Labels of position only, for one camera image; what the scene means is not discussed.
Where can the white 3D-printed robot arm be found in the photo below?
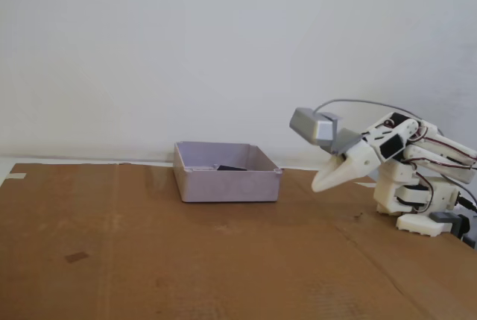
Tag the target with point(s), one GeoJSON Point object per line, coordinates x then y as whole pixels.
{"type": "Point", "coordinates": [443, 189]}

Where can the brown cardboard sheet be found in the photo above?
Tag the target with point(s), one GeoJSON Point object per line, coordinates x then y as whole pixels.
{"type": "Point", "coordinates": [149, 260]}

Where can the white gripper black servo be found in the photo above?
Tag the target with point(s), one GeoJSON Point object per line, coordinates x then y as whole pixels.
{"type": "Point", "coordinates": [357, 165]}

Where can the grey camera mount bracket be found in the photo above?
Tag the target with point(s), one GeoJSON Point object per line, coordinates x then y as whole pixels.
{"type": "Point", "coordinates": [346, 141]}

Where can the pale lilac plastic box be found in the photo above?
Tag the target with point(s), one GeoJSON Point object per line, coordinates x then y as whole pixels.
{"type": "Point", "coordinates": [227, 187]}

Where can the silver grey webcam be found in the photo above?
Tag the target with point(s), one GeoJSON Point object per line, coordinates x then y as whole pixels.
{"type": "Point", "coordinates": [309, 128]}

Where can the grey and black table clamp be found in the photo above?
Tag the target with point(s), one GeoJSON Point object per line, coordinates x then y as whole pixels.
{"type": "Point", "coordinates": [441, 218]}

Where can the beige masking tape strip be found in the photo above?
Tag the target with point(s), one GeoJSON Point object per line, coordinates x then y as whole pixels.
{"type": "Point", "coordinates": [17, 176]}

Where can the black rectangular block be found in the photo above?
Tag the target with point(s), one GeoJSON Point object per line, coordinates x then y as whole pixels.
{"type": "Point", "coordinates": [231, 168]}

